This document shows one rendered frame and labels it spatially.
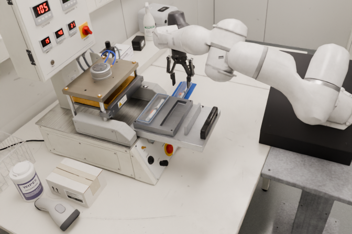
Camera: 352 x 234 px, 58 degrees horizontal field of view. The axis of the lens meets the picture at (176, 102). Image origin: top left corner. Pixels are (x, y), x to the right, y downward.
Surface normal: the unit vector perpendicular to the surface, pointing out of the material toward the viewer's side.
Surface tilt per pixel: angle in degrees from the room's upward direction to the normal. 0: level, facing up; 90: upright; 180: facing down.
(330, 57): 35
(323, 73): 47
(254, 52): 30
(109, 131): 90
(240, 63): 79
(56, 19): 90
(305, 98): 68
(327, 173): 0
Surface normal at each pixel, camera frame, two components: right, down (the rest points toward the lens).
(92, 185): 0.91, 0.18
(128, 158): -0.40, 0.57
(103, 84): -0.07, -0.80
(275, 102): -0.36, -0.15
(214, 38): -0.80, -0.14
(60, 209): 0.26, -0.65
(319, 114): 0.04, 0.23
